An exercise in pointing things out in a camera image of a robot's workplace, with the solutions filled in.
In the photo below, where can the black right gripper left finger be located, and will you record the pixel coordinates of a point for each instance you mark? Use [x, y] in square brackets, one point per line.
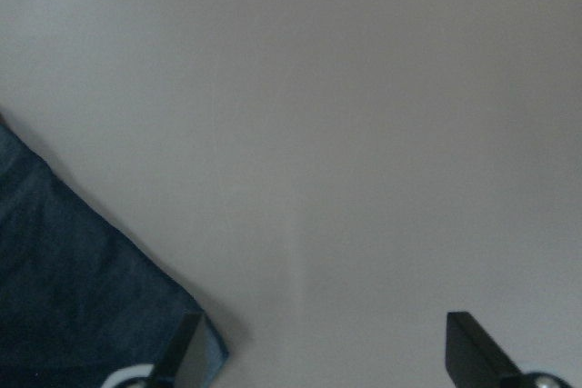
[182, 363]

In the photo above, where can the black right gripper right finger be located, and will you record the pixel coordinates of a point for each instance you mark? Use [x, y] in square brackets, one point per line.
[473, 358]

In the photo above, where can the black printed t-shirt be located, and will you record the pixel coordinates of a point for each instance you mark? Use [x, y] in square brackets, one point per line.
[81, 305]

